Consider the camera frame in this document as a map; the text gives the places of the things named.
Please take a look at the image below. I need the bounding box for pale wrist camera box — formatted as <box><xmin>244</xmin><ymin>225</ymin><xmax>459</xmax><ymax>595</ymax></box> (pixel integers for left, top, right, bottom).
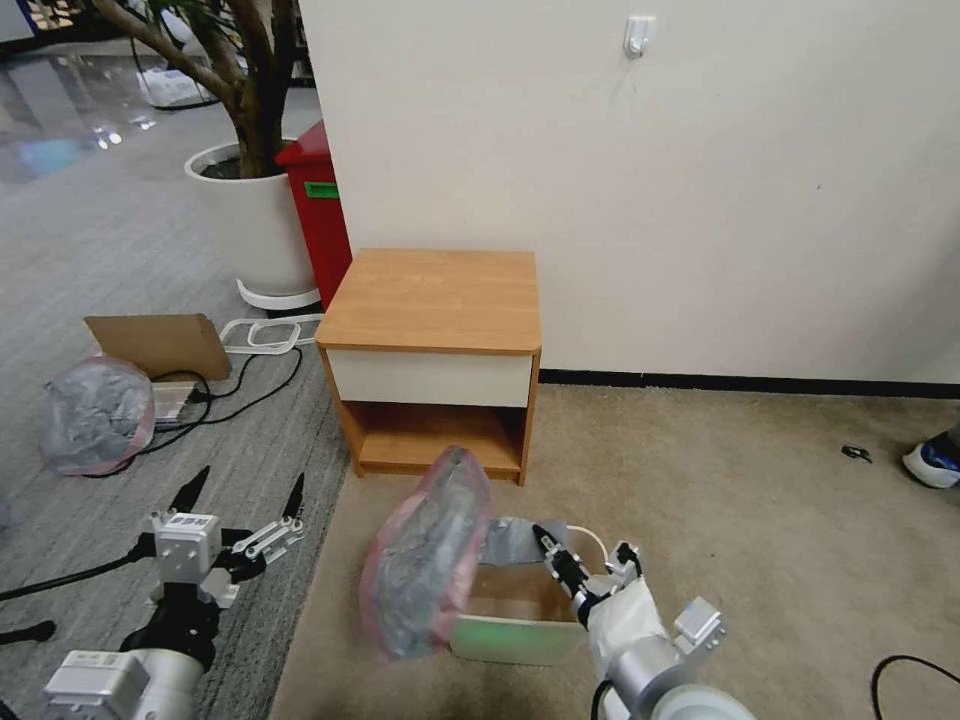
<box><xmin>152</xmin><ymin>512</ymin><xmax>225</xmax><ymax>584</ymax></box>

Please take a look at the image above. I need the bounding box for person's shoe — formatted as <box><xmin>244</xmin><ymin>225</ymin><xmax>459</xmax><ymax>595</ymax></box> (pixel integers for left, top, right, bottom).
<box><xmin>901</xmin><ymin>422</ymin><xmax>960</xmax><ymax>491</ymax></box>

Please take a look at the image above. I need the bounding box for silver metal box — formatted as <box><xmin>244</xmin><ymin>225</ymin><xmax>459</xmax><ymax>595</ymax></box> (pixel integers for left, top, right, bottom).
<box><xmin>148</xmin><ymin>377</ymin><xmax>199</xmax><ymax>430</ymax></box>

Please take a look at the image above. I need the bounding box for black floor cable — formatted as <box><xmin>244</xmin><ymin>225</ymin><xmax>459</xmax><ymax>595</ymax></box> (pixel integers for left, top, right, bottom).
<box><xmin>80</xmin><ymin>343</ymin><xmax>305</xmax><ymax>481</ymax></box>

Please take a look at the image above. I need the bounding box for grey bag in trash can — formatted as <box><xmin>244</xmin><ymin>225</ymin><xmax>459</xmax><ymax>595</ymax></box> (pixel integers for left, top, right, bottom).
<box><xmin>479</xmin><ymin>515</ymin><xmax>573</xmax><ymax>569</ymax></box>

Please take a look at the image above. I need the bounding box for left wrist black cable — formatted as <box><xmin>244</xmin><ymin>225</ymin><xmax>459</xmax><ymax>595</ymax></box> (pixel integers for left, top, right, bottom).
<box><xmin>0</xmin><ymin>533</ymin><xmax>160</xmax><ymax>648</ymax></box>

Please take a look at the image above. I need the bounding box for red bin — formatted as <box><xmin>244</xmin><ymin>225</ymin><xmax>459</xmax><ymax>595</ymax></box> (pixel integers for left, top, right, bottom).
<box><xmin>274</xmin><ymin>119</ymin><xmax>355</xmax><ymax>313</ymax></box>

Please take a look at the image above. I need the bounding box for white pot saucer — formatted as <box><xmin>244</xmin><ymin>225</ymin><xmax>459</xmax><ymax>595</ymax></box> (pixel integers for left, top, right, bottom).
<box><xmin>236</xmin><ymin>277</ymin><xmax>325</xmax><ymax>312</ymax></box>

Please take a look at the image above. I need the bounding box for black looped cable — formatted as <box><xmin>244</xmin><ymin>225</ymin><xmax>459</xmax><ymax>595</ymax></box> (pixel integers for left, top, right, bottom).
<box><xmin>870</xmin><ymin>654</ymin><xmax>960</xmax><ymax>720</ymax></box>

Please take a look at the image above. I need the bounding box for wooden nightstand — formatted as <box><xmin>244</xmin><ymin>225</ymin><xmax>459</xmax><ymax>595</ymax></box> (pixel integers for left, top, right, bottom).
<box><xmin>314</xmin><ymin>248</ymin><xmax>544</xmax><ymax>487</ymax></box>

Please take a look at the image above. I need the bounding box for white plant pot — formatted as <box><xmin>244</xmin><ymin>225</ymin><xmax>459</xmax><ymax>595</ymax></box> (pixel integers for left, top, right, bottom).
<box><xmin>184</xmin><ymin>137</ymin><xmax>325</xmax><ymax>298</ymax></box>

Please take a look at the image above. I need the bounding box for pink translucent garbage bag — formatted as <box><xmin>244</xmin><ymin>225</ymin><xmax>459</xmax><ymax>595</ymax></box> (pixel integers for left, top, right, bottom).
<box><xmin>358</xmin><ymin>445</ymin><xmax>494</xmax><ymax>663</ymax></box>
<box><xmin>38</xmin><ymin>355</ymin><xmax>157</xmax><ymax>478</ymax></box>

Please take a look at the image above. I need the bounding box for white nightstand drawer front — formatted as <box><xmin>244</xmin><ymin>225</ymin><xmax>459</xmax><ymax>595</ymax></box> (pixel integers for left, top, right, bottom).
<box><xmin>326</xmin><ymin>347</ymin><xmax>534</xmax><ymax>409</ymax></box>

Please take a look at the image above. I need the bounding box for white trash can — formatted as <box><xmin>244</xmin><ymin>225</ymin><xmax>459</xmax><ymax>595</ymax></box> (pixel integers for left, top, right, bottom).
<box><xmin>448</xmin><ymin>517</ymin><xmax>610</xmax><ymax>669</ymax></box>

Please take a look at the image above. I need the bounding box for black baseboard strip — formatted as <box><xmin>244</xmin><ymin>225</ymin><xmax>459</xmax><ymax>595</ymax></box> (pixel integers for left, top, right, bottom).
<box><xmin>539</xmin><ymin>368</ymin><xmax>960</xmax><ymax>399</ymax></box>

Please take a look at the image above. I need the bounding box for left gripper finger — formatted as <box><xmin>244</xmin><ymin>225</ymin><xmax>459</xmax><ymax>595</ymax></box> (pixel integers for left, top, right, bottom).
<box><xmin>223</xmin><ymin>472</ymin><xmax>307</xmax><ymax>580</ymax></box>
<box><xmin>148</xmin><ymin>466</ymin><xmax>212</xmax><ymax>538</ymax></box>

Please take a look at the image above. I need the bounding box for white cover on right wrist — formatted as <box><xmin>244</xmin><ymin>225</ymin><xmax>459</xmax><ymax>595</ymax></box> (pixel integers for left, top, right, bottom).
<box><xmin>583</xmin><ymin>575</ymin><xmax>669</xmax><ymax>680</ymax></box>

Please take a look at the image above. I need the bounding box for white wall hook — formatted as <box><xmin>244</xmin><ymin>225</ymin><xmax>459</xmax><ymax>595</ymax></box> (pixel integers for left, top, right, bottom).
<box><xmin>623</xmin><ymin>15</ymin><xmax>656</xmax><ymax>58</ymax></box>

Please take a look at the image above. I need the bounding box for brown cardboard sheet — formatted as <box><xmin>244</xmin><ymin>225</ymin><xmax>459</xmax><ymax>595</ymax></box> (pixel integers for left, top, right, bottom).
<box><xmin>83</xmin><ymin>312</ymin><xmax>233</xmax><ymax>382</ymax></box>

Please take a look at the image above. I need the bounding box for potted tree trunk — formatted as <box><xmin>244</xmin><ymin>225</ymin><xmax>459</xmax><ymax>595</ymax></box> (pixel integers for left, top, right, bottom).
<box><xmin>88</xmin><ymin>0</ymin><xmax>303</xmax><ymax>180</ymax></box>

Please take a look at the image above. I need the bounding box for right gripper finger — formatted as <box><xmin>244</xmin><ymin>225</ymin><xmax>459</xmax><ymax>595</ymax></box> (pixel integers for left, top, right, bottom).
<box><xmin>602</xmin><ymin>539</ymin><xmax>648</xmax><ymax>598</ymax></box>
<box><xmin>530</xmin><ymin>524</ymin><xmax>592</xmax><ymax>600</ymax></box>

